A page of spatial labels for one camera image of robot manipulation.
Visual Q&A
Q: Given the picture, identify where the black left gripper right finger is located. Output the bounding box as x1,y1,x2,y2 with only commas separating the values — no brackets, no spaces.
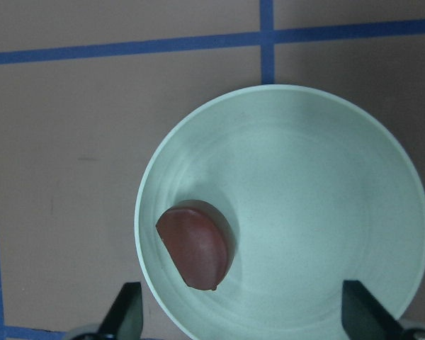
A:
341,280,404,340

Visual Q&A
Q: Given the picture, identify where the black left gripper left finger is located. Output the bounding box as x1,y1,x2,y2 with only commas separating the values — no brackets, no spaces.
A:
98,282,143,340

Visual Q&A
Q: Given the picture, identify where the brown steamed bun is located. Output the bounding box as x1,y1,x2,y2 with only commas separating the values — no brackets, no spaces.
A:
156,200,235,290

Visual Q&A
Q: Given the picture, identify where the light green plate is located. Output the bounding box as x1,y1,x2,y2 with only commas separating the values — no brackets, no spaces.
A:
135,85,425,339

